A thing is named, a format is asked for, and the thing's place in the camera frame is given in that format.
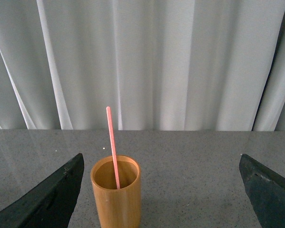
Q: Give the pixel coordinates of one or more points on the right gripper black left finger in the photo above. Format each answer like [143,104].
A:
[51,203]

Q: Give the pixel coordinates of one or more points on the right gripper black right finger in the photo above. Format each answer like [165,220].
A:
[266,191]

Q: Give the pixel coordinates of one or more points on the bamboo chopstick holder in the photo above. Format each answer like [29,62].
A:
[117,208]

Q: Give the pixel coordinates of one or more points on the pink chopstick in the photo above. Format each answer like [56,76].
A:
[112,143]

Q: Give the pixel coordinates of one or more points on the white curtain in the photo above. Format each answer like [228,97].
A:
[159,64]

